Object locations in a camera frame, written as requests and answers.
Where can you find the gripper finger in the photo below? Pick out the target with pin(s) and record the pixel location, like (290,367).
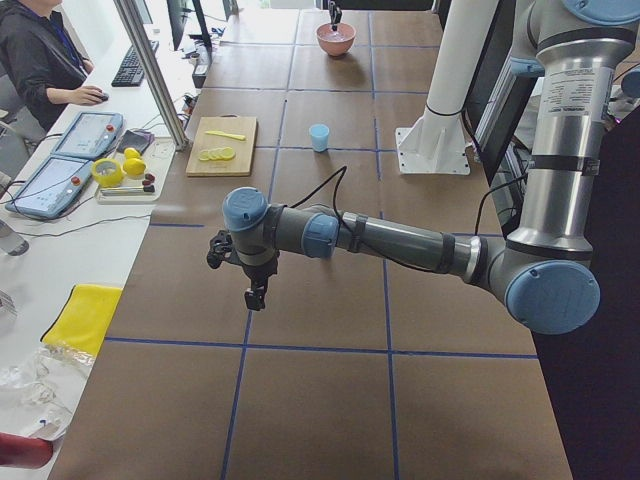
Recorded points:
(337,14)
(332,13)

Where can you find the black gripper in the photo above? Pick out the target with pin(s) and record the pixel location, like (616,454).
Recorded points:
(258,272)

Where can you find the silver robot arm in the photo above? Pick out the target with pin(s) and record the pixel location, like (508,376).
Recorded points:
(540,271)

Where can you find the light blue cup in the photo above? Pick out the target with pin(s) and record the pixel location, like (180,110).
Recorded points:
(319,137)

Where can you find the pink bowl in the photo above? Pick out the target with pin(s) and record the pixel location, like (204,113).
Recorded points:
(335,40)

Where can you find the wooden cutting board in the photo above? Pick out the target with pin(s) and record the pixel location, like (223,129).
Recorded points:
(241,165)

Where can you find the lemon slices row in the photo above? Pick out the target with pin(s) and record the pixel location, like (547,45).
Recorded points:
(216,154)

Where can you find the yellow plastic knife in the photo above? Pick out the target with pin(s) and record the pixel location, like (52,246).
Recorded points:
(223,134)

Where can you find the white tray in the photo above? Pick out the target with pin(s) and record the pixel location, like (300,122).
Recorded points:
(143,189)

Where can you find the yellow cloth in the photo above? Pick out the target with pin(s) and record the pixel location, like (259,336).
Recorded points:
(84,319)

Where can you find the yellow tape roll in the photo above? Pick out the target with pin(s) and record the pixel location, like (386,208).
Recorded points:
(107,172)

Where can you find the whole yellow lemon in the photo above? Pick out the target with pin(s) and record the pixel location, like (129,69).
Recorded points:
(132,153)

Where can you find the dark phone stack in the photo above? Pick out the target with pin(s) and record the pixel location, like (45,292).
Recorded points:
(139,140)

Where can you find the black keyboard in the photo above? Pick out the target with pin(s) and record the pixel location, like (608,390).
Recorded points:
(130,72)

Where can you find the lower teach pendant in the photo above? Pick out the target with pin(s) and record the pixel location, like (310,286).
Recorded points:
(52,188)

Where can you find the teach pendant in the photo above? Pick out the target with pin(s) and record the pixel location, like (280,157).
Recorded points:
(52,188)
(90,135)

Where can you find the clear plastic wrap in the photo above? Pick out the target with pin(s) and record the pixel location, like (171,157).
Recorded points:
(40,395)

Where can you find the upper teach pendant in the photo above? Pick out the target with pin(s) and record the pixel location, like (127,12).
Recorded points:
(90,135)

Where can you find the red bottle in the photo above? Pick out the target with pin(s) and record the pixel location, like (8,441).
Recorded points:
(24,452)

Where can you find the seated person in black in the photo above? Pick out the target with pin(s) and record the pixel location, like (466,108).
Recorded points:
(46,68)

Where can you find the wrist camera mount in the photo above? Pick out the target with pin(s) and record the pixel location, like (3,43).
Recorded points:
(221,249)

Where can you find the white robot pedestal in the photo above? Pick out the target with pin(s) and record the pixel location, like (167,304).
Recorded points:
(436,144)

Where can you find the aluminium frame post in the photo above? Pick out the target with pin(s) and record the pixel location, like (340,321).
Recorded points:
(133,26)

